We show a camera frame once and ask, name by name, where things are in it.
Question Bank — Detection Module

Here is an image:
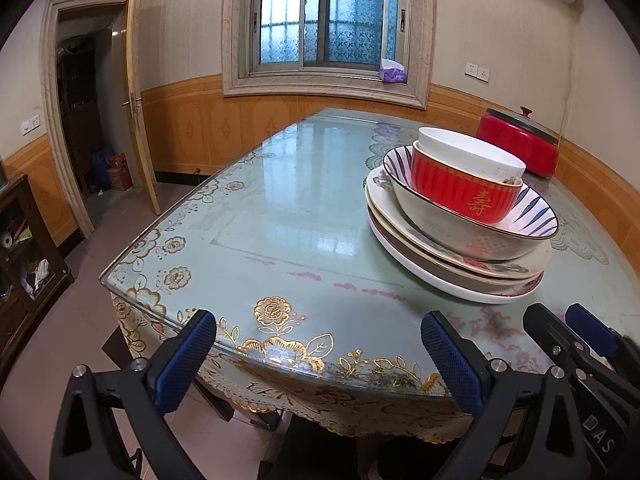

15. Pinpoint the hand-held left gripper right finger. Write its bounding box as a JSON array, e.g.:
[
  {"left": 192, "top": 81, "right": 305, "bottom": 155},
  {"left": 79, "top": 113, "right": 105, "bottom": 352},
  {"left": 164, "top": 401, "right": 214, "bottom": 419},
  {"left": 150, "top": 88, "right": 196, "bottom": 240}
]
[{"left": 420, "top": 310, "right": 601, "bottom": 480}]

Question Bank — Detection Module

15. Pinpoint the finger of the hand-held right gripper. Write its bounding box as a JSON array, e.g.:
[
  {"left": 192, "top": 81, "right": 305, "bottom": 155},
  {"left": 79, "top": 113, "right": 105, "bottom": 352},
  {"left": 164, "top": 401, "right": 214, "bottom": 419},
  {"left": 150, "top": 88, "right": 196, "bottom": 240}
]
[
  {"left": 565, "top": 302, "right": 640, "bottom": 361},
  {"left": 522, "top": 302, "right": 601, "bottom": 386}
]

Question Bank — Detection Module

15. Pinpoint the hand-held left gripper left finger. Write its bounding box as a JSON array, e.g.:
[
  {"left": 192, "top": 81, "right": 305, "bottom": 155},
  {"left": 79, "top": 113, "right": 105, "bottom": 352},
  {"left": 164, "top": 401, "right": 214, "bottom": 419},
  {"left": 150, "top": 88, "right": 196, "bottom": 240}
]
[{"left": 48, "top": 309, "right": 218, "bottom": 480}]

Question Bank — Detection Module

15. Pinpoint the white plate red print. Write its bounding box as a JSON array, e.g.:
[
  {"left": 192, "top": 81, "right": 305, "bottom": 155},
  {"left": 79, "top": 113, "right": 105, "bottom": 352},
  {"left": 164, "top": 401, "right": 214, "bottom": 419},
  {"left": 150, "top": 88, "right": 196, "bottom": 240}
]
[
  {"left": 369, "top": 200, "right": 546, "bottom": 295},
  {"left": 365, "top": 166, "right": 552, "bottom": 279}
]

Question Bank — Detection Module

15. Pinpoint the pink floral rim plate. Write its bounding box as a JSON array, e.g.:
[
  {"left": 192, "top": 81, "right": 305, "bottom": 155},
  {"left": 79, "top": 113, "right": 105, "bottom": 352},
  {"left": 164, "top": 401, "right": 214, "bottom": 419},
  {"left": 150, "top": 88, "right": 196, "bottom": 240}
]
[{"left": 368, "top": 210, "right": 546, "bottom": 306}]

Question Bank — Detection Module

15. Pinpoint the blue striped white bowl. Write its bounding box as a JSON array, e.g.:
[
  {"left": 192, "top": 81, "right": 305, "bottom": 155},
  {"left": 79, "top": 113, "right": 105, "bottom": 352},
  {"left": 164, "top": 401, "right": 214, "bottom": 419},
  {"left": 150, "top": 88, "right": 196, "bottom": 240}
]
[{"left": 382, "top": 145, "right": 559, "bottom": 262}]

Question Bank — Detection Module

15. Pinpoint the red bowl white inside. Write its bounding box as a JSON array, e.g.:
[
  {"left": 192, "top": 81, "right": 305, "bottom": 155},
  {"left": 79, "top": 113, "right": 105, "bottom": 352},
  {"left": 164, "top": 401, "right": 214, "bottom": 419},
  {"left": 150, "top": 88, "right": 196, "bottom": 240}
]
[{"left": 410, "top": 141, "right": 525, "bottom": 225}]

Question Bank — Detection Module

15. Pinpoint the plain white bowl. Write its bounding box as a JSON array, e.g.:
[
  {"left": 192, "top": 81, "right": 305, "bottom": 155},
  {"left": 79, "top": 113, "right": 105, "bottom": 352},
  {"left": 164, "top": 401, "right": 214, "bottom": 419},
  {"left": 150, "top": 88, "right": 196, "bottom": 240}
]
[{"left": 417, "top": 127, "right": 527, "bottom": 184}]

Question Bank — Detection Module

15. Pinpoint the dark wooden glass cabinet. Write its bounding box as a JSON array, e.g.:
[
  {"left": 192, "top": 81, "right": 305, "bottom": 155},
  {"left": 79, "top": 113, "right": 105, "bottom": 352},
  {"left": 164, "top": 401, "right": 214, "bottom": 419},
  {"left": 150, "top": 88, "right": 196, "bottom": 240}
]
[{"left": 0, "top": 172, "right": 76, "bottom": 376}]

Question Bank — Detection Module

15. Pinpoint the red electric pot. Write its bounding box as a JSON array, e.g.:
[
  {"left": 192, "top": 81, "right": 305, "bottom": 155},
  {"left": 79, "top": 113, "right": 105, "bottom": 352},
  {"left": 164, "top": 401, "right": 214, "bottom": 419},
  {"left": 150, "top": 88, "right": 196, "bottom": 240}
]
[{"left": 475, "top": 114, "right": 560, "bottom": 179}]

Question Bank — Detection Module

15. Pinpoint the glass-topped dining table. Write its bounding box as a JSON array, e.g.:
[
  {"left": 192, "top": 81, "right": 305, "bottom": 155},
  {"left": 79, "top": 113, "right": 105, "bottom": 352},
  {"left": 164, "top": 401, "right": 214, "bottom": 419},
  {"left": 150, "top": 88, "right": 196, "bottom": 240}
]
[{"left": 99, "top": 107, "right": 640, "bottom": 443}]

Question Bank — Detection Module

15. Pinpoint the cardboard box red top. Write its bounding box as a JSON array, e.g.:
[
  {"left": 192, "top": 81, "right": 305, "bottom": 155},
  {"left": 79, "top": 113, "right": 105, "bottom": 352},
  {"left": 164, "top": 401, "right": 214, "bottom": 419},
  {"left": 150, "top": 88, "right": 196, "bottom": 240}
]
[{"left": 106, "top": 154, "right": 132, "bottom": 192}]

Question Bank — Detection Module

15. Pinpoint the blue bag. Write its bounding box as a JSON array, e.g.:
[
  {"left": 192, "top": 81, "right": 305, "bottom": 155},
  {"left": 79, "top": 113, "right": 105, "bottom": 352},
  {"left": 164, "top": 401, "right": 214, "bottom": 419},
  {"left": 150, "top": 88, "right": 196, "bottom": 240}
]
[{"left": 91, "top": 146, "right": 113, "bottom": 192}]

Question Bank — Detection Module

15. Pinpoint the glass pot lid red knob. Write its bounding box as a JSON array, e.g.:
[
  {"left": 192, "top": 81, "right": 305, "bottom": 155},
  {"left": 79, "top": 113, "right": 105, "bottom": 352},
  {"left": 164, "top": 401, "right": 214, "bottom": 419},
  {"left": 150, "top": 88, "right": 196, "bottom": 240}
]
[{"left": 486, "top": 106, "right": 560, "bottom": 145}]

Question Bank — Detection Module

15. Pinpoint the purple tissue pack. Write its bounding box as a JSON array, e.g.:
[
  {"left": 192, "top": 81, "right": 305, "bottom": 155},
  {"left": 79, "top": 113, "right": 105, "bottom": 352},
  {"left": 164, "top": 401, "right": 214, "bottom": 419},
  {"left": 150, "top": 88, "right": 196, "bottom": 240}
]
[{"left": 379, "top": 58, "right": 408, "bottom": 83}]

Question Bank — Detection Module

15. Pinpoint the light wooden door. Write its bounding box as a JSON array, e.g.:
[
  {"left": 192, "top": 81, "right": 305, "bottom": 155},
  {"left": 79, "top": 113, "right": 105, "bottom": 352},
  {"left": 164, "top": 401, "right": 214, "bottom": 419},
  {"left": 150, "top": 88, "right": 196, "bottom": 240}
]
[{"left": 111, "top": 0, "right": 162, "bottom": 216}]

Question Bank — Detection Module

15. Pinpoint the white air conditioner cable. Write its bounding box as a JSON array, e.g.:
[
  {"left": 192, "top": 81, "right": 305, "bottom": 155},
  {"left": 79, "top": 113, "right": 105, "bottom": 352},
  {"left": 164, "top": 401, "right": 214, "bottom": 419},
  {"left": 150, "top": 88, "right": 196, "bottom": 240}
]
[{"left": 561, "top": 2, "right": 576, "bottom": 141}]

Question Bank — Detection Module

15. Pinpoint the stone door frame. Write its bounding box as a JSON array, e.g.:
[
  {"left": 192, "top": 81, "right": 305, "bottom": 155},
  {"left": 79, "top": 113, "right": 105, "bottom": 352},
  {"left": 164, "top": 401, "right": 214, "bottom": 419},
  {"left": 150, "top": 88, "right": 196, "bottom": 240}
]
[{"left": 39, "top": 0, "right": 146, "bottom": 243}]

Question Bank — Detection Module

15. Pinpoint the window with stone frame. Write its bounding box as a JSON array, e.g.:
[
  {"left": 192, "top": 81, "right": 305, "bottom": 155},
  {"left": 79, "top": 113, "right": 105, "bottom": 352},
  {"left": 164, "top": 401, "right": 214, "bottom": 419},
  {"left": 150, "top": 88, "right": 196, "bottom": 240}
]
[{"left": 221, "top": 0, "right": 437, "bottom": 111}]

